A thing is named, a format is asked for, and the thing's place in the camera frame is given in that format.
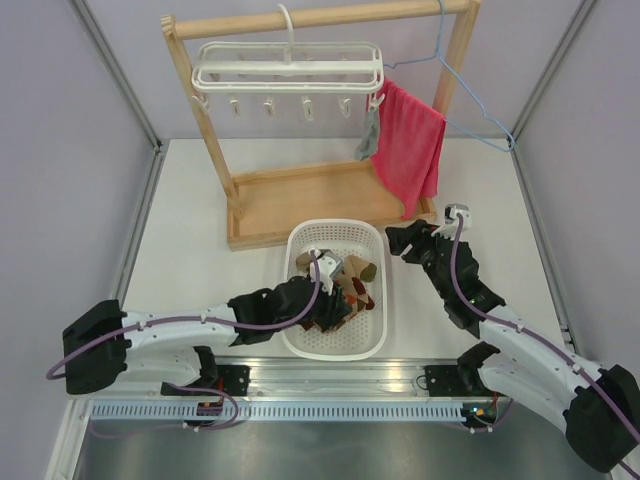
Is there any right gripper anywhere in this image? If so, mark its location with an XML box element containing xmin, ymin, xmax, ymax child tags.
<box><xmin>385</xmin><ymin>218</ymin><xmax>455</xmax><ymax>300</ymax></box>

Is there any argyle sock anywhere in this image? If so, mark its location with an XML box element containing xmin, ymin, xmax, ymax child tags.
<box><xmin>295</xmin><ymin>252</ymin><xmax>312</xmax><ymax>274</ymax></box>
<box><xmin>333</xmin><ymin>273</ymin><xmax>366</xmax><ymax>330</ymax></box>

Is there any beige striped sock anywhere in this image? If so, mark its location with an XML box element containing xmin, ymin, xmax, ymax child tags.
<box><xmin>356</xmin><ymin>288</ymin><xmax>375</xmax><ymax>312</ymax></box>
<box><xmin>343</xmin><ymin>255</ymin><xmax>377</xmax><ymax>292</ymax></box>

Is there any grey sock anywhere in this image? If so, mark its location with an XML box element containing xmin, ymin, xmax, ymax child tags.
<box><xmin>354</xmin><ymin>108</ymin><xmax>380</xmax><ymax>161</ymax></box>

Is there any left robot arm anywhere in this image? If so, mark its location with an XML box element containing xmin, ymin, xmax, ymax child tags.
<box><xmin>47</xmin><ymin>276</ymin><xmax>351</xmax><ymax>396</ymax></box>

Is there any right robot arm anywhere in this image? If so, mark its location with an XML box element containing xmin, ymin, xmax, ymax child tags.
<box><xmin>385</xmin><ymin>220</ymin><xmax>639</xmax><ymax>473</ymax></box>

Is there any white clip sock hanger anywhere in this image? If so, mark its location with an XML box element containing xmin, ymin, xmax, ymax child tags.
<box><xmin>191</xmin><ymin>4</ymin><xmax>384</xmax><ymax>121</ymax></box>

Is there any white perforated plastic basket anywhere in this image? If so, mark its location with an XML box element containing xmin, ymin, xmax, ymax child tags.
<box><xmin>281</xmin><ymin>219</ymin><xmax>388</xmax><ymax>362</ymax></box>

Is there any pink towel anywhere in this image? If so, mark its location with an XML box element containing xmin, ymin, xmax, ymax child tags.
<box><xmin>372</xmin><ymin>79</ymin><xmax>446</xmax><ymax>220</ymax></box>

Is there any wooden clothes rack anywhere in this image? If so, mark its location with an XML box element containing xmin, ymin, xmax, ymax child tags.
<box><xmin>161</xmin><ymin>1</ymin><xmax>480</xmax><ymax>250</ymax></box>

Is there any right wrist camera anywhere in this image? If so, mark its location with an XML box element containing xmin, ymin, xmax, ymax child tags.
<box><xmin>431</xmin><ymin>203</ymin><xmax>472</xmax><ymax>240</ymax></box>

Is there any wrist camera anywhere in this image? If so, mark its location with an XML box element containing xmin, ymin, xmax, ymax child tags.
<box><xmin>309</xmin><ymin>248</ymin><xmax>344</xmax><ymax>295</ymax></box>
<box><xmin>431</xmin><ymin>203</ymin><xmax>472</xmax><ymax>240</ymax></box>

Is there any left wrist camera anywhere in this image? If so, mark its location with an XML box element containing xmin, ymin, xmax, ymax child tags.
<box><xmin>309</xmin><ymin>248</ymin><xmax>344</xmax><ymax>295</ymax></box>

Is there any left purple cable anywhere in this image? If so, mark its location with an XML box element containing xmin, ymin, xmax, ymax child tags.
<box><xmin>46</xmin><ymin>252</ymin><xmax>321</xmax><ymax>440</ymax></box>

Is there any purple cable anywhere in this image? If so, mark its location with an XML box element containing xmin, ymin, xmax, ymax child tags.
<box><xmin>46</xmin><ymin>252</ymin><xmax>321</xmax><ymax>440</ymax></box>
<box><xmin>449</xmin><ymin>214</ymin><xmax>640</xmax><ymax>479</ymax></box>

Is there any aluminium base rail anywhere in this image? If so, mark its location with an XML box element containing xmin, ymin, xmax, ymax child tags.
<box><xmin>72</xmin><ymin>355</ymin><xmax>611</xmax><ymax>406</ymax></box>

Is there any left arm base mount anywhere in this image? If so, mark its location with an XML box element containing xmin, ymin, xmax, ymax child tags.
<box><xmin>160</xmin><ymin>346</ymin><xmax>250</xmax><ymax>396</ymax></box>

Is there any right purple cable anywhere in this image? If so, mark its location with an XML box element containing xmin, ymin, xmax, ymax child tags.
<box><xmin>449</xmin><ymin>214</ymin><xmax>640</xmax><ymax>479</ymax></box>

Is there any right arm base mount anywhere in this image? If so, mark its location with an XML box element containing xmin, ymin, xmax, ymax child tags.
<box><xmin>415</xmin><ymin>342</ymin><xmax>513</xmax><ymax>434</ymax></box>

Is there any blue wire hanger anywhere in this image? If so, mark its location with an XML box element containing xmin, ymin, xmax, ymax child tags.
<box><xmin>389</xmin><ymin>0</ymin><xmax>516</xmax><ymax>153</ymax></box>

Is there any white slotted cable duct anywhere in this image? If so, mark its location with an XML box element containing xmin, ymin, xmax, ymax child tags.
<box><xmin>90</xmin><ymin>400</ymin><xmax>466</xmax><ymax>423</ymax></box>

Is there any right aluminium frame post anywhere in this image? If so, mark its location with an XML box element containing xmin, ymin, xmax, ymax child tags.
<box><xmin>509</xmin><ymin>0</ymin><xmax>600</xmax><ymax>149</ymax></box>

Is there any aluminium frame post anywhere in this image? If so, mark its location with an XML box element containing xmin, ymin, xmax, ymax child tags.
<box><xmin>67</xmin><ymin>0</ymin><xmax>162</xmax><ymax>152</ymax></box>
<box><xmin>509</xmin><ymin>0</ymin><xmax>600</xmax><ymax>149</ymax></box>

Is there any left aluminium frame post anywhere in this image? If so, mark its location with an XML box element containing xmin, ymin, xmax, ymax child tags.
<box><xmin>67</xmin><ymin>0</ymin><xmax>162</xmax><ymax>152</ymax></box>

